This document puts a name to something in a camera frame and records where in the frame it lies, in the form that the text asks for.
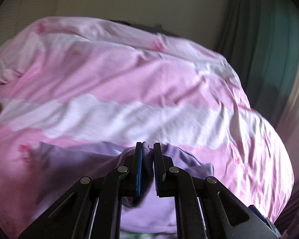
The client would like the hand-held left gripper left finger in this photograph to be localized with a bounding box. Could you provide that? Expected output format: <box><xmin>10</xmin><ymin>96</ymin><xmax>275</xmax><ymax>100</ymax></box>
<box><xmin>17</xmin><ymin>142</ymin><xmax>143</xmax><ymax>239</ymax></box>

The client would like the pink floral duvet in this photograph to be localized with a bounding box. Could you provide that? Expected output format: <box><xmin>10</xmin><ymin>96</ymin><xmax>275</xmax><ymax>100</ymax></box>
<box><xmin>0</xmin><ymin>16</ymin><xmax>296</xmax><ymax>232</ymax></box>

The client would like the dark green curtain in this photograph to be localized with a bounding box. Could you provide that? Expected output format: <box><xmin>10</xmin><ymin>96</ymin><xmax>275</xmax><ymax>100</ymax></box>
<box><xmin>214</xmin><ymin>0</ymin><xmax>299</xmax><ymax>130</ymax></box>

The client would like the beige curtain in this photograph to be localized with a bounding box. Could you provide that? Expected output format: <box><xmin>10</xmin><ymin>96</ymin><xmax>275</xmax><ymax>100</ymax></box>
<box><xmin>274</xmin><ymin>17</ymin><xmax>299</xmax><ymax>132</ymax></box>

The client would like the dark grey pillow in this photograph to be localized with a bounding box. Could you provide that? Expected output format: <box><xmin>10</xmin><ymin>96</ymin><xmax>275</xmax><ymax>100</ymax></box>
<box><xmin>107</xmin><ymin>20</ymin><xmax>185</xmax><ymax>39</ymax></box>

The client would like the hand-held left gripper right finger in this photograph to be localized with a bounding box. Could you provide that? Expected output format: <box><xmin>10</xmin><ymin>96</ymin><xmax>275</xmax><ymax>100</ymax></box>
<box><xmin>153</xmin><ymin>142</ymin><xmax>277</xmax><ymax>239</ymax></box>

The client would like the purple garment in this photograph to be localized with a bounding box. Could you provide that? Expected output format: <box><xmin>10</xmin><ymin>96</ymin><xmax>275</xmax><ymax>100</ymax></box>
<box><xmin>36</xmin><ymin>141</ymin><xmax>215</xmax><ymax>234</ymax></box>

